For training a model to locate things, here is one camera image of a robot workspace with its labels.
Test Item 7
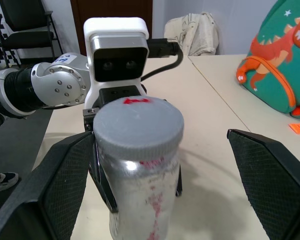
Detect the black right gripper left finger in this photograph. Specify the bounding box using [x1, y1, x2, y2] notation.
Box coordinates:
[0, 130, 95, 240]

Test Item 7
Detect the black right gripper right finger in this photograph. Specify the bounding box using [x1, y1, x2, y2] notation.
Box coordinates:
[226, 128, 300, 240]

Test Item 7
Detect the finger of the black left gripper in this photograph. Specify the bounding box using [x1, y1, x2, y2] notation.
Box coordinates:
[88, 136, 120, 214]
[175, 164, 184, 197]

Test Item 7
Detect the grey screw lid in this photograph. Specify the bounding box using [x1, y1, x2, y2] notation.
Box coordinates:
[92, 95, 186, 161]

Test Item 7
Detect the clear jar with white contents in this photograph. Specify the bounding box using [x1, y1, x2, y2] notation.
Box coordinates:
[96, 147, 181, 240]

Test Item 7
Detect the black and white sneaker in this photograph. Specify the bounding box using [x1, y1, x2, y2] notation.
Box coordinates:
[0, 171, 20, 193]

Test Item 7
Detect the dark brown door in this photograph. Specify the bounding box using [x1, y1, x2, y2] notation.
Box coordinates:
[69, 0, 154, 56]

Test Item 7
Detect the white cloth over chair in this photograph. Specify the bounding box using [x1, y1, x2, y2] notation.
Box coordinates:
[163, 11, 219, 57]

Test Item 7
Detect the black chair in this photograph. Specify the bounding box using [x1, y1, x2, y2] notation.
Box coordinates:
[0, 0, 65, 69]

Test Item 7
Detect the green dinosaur backpack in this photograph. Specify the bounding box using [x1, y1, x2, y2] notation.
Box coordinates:
[235, 0, 300, 120]

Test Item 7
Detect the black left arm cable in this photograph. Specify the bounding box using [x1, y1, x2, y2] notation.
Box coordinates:
[140, 36, 184, 82]

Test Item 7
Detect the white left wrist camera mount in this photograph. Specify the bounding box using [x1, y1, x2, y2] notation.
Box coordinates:
[83, 16, 150, 110]

